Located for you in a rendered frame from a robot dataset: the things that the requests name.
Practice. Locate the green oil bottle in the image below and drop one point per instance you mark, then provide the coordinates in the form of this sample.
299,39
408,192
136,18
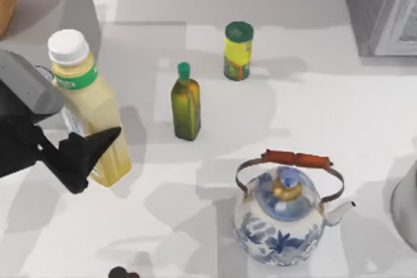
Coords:
186,108

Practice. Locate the pale yellow bottle white cap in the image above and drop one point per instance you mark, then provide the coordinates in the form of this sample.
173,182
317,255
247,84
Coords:
92,102

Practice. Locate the white pot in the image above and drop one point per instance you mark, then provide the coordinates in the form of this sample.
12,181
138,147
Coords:
407,209

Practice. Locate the black round knob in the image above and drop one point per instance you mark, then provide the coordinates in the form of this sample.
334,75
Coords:
122,273

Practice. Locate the yellow can green lid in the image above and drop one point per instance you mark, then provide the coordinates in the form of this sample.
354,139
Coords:
238,51

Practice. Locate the blue and white teapot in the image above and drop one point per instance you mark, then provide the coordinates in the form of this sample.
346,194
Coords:
283,216

